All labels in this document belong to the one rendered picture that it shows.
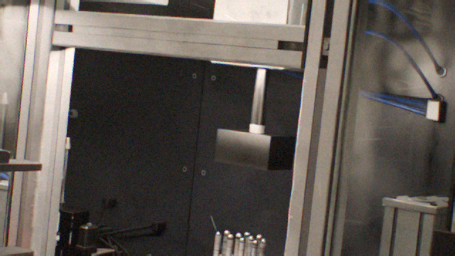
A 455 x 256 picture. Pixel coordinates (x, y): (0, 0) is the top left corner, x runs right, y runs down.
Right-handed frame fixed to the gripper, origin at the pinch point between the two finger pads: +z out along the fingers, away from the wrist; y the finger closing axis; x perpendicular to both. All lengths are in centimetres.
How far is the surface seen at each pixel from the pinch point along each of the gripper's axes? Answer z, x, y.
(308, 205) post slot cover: 21.5, -20.9, 2.7
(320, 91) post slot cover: 21.5, -20.8, 14.5
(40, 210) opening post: 22.4, 18.5, -4.3
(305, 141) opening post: 21.4, -19.7, 9.3
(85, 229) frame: 38.7, 25.6, -9.2
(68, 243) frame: 37.7, 27.7, -11.7
